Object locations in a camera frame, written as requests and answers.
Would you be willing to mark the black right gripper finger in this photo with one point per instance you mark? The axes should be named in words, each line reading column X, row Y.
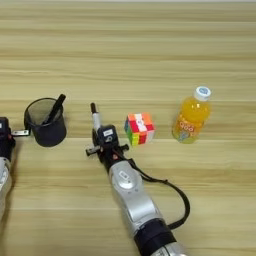
column 95, row 138

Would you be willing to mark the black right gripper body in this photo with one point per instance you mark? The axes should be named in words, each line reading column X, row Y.
column 111, row 158

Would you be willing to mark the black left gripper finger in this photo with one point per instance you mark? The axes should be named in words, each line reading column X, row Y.
column 26, row 125

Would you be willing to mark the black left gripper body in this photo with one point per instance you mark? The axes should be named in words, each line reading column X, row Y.
column 6, row 146

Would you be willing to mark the white marker with black cap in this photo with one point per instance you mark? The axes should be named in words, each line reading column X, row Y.
column 96, row 120

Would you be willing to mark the black mesh pen cup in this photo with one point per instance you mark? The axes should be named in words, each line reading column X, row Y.
column 50, row 135

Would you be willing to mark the black marker pen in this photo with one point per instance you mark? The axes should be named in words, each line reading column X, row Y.
column 58, row 105

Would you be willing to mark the colourful puzzle cube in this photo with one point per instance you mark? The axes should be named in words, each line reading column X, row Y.
column 140, row 128

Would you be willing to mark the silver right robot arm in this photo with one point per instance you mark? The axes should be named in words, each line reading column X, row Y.
column 133, row 193

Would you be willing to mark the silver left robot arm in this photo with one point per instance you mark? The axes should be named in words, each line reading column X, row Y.
column 3, row 183

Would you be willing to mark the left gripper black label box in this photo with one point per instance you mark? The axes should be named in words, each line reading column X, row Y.
column 3, row 128

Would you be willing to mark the orange juice bottle white cap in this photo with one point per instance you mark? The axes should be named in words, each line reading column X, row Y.
column 191, row 115

